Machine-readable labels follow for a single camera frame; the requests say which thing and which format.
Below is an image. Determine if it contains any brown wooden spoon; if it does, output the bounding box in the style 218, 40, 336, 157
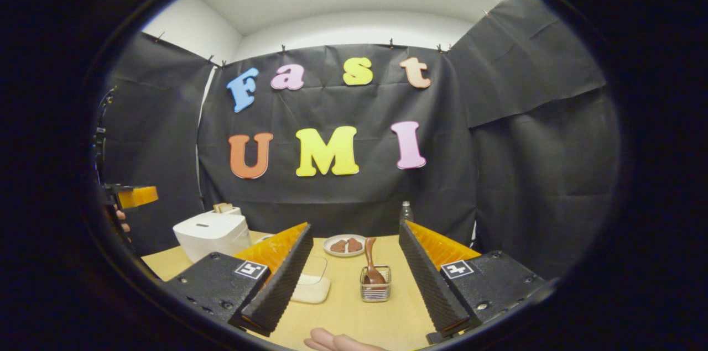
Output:
363, 237, 387, 285

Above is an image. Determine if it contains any white round plate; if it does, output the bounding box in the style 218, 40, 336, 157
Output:
323, 234, 367, 258

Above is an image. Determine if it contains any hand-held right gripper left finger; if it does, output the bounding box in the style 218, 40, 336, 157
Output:
163, 222, 314, 338

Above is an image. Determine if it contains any glass container of white rice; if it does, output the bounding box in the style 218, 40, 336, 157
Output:
290, 254, 331, 305

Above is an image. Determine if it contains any white rice cooker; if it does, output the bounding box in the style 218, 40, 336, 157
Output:
173, 211, 252, 263

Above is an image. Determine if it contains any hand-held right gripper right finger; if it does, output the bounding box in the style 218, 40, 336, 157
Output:
398, 221, 556, 339

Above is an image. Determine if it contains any black backdrop cloth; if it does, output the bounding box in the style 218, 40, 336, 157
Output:
97, 0, 620, 280

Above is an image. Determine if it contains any wire metal chopstick holder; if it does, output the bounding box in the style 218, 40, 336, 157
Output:
360, 265, 392, 303

